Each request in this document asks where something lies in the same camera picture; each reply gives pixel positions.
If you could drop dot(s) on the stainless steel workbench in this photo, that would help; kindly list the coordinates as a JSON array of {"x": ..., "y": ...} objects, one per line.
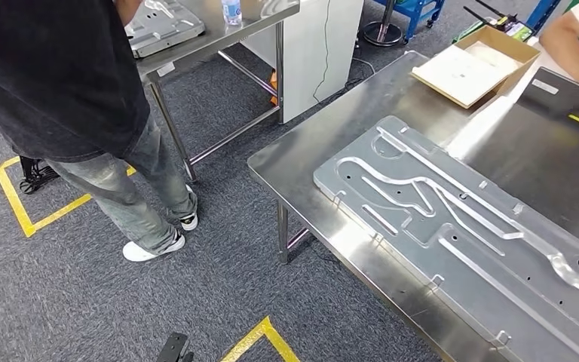
[{"x": 329, "y": 140}]

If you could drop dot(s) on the small orange object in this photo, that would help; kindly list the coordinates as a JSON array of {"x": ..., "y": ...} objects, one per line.
[{"x": 273, "y": 95}]

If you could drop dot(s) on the white cabinet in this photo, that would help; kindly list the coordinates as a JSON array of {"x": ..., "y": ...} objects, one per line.
[{"x": 299, "y": 60}]

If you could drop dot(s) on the stainless steel table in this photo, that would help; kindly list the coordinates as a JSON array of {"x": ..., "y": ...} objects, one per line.
[{"x": 229, "y": 35}]

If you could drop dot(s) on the yellow floor tape square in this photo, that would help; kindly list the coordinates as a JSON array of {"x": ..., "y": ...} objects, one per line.
[
  {"x": 279, "y": 345},
  {"x": 12, "y": 200}
]

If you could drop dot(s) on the clear water bottle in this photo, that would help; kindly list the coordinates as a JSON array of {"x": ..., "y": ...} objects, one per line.
[{"x": 231, "y": 12}]

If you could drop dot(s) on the stamped metal plate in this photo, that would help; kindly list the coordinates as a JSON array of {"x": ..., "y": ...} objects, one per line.
[
  {"x": 164, "y": 30},
  {"x": 469, "y": 260}
]

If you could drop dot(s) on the white foam sheet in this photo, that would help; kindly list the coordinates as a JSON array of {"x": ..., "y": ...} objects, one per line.
[{"x": 459, "y": 75}]

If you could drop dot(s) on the black robot foot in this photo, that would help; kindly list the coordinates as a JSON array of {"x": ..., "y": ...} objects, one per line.
[{"x": 174, "y": 347}]

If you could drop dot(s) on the blue metal cart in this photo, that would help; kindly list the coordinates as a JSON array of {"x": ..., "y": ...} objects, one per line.
[{"x": 414, "y": 10}]

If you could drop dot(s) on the open cardboard box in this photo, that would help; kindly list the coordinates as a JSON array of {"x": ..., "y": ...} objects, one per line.
[{"x": 514, "y": 50}]

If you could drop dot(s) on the person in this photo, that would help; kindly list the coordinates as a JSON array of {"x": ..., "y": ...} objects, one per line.
[
  {"x": 564, "y": 40},
  {"x": 45, "y": 75}
]

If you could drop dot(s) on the controller with black antennas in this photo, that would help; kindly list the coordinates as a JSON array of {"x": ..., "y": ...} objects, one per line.
[{"x": 511, "y": 30}]

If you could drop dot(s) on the black device with yellow label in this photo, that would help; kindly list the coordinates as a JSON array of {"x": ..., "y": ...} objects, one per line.
[{"x": 554, "y": 100}]

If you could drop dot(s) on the chrome stanchion post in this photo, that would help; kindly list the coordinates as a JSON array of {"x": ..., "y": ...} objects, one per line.
[{"x": 382, "y": 35}]

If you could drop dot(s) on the blue metal post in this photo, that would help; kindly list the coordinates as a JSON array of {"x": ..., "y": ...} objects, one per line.
[{"x": 539, "y": 15}]

